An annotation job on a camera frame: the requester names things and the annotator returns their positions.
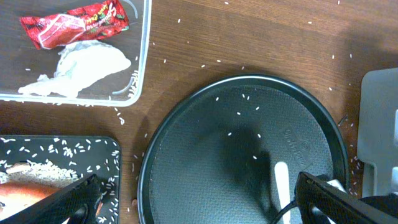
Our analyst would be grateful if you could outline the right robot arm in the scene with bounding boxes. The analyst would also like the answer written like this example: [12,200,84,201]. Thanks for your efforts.
[327,178,397,218]

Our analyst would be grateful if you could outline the grey dishwasher rack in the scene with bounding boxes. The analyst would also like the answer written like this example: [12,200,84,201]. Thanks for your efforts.
[357,68,397,197]

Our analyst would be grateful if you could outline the red snack wrapper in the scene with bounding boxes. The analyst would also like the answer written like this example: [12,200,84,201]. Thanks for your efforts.
[19,0,129,49]

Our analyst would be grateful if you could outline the white napkin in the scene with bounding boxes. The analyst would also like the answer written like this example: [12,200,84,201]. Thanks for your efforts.
[18,40,131,98]

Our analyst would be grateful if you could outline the black rectangular tray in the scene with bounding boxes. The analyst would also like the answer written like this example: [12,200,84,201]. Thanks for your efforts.
[0,135,122,224]

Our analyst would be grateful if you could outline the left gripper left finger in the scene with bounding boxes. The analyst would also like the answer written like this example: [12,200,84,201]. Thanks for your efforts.
[1,174,101,224]

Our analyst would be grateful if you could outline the clear plastic bin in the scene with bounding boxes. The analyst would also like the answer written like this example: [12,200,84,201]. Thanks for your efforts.
[1,0,152,106]

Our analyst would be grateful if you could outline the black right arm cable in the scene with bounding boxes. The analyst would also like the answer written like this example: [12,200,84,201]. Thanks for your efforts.
[269,198,299,224]

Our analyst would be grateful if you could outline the round black serving tray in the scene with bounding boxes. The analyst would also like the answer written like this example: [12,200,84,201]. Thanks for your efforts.
[138,74,349,223]

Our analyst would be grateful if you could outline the orange carrot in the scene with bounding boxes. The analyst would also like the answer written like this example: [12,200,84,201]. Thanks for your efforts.
[1,182,103,223]

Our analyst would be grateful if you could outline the pile of rice scraps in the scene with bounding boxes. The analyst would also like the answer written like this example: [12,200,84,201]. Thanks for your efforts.
[0,136,121,224]

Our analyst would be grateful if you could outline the white plastic fork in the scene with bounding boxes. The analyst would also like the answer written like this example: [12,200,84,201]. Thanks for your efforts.
[274,161,290,208]

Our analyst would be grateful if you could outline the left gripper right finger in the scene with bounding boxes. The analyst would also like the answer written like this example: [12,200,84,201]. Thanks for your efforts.
[295,172,397,224]

